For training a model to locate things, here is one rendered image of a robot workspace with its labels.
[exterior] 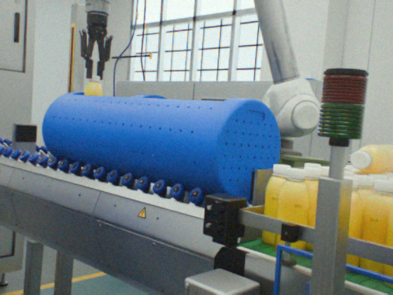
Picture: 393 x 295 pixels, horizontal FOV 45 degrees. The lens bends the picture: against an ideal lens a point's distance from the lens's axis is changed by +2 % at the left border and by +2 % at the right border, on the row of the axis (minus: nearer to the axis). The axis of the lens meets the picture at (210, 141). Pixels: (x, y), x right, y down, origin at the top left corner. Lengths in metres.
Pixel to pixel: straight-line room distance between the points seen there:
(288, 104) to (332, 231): 0.99
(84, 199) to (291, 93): 0.80
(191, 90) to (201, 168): 2.45
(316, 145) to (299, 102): 1.34
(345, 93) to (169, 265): 0.82
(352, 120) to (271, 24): 1.06
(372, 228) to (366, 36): 3.39
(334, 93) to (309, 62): 3.44
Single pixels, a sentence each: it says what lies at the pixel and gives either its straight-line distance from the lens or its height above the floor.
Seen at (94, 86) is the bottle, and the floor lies 1.26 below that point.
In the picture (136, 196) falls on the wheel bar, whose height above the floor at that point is 0.92.
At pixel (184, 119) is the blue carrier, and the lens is 1.26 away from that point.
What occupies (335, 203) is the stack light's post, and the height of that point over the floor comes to 1.06.
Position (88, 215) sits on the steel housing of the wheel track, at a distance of 1.61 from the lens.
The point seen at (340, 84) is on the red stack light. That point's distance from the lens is 0.69.
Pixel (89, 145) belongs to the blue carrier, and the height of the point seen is 1.05.
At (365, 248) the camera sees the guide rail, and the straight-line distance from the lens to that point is 0.89.
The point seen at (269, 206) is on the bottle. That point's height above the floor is 0.98.
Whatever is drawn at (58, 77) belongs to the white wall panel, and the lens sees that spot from 6.69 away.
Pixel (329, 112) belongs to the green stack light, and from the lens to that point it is 0.70.
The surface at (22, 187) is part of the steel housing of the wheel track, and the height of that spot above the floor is 0.84.
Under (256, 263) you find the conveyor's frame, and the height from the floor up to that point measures 0.88.
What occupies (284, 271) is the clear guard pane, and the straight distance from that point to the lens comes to 0.91.
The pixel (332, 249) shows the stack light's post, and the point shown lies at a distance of 0.72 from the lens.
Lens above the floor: 1.18
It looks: 3 degrees down
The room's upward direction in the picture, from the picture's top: 4 degrees clockwise
